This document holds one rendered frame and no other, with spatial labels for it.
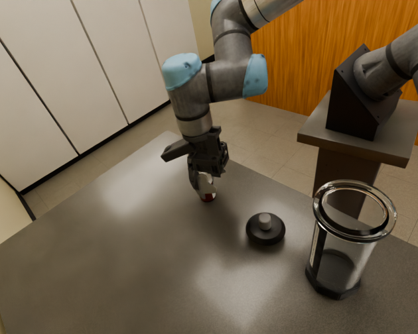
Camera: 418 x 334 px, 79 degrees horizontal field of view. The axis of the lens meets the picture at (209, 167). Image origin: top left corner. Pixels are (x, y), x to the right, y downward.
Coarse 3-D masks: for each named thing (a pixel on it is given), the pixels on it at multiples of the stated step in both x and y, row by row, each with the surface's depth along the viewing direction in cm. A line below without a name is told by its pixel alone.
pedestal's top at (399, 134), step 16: (320, 112) 94; (400, 112) 86; (416, 112) 84; (304, 128) 89; (320, 128) 87; (384, 128) 81; (400, 128) 80; (416, 128) 79; (320, 144) 85; (336, 144) 81; (352, 144) 79; (368, 144) 77; (384, 144) 76; (400, 144) 75; (384, 160) 75; (400, 160) 72
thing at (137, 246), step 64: (128, 192) 81; (192, 192) 76; (256, 192) 72; (0, 256) 71; (64, 256) 67; (128, 256) 64; (192, 256) 61; (256, 256) 58; (384, 256) 53; (64, 320) 55; (128, 320) 53; (192, 320) 51; (256, 320) 49; (320, 320) 47; (384, 320) 45
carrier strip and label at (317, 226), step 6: (318, 228) 40; (318, 234) 41; (324, 234) 39; (312, 240) 46; (318, 240) 41; (324, 240) 40; (312, 246) 46; (318, 246) 42; (312, 252) 46; (318, 252) 43; (312, 258) 47; (318, 258) 44; (312, 264) 48; (318, 264) 45; (312, 270) 49
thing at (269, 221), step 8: (256, 216) 62; (264, 216) 58; (272, 216) 61; (248, 224) 61; (256, 224) 60; (264, 224) 57; (272, 224) 59; (280, 224) 59; (248, 232) 60; (256, 232) 58; (264, 232) 58; (272, 232) 58; (280, 232) 57; (256, 240) 58; (264, 240) 57; (272, 240) 57; (280, 240) 57
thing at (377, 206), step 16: (320, 192) 40; (336, 192) 41; (352, 192) 41; (368, 192) 39; (320, 208) 38; (336, 208) 44; (352, 208) 43; (368, 208) 41; (384, 208) 36; (336, 224) 36; (352, 224) 45; (368, 224) 42; (384, 224) 34; (336, 240) 37; (336, 256) 40; (352, 256) 38; (368, 256) 39; (320, 272) 46; (336, 272) 43; (352, 272) 42; (336, 288) 46; (352, 288) 47
